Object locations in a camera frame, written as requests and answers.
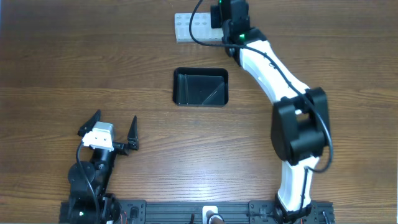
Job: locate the clear test tube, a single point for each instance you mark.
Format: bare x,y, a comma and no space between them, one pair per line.
214,92
180,90
185,90

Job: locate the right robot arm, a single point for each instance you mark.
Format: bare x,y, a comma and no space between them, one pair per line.
261,74

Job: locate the white test tube rack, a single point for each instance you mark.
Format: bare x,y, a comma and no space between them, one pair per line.
202,31

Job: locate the mounting rail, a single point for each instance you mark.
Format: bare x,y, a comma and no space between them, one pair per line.
174,213

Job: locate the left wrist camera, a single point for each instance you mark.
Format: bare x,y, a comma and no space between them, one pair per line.
99,137

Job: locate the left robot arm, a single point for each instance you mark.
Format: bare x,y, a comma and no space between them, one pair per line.
82,179

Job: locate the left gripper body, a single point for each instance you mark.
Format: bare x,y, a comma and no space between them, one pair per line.
122,148

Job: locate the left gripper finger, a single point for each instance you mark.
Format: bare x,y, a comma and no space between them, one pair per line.
133,133
91,122

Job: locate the black tray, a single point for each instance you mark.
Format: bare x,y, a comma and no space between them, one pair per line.
199,90

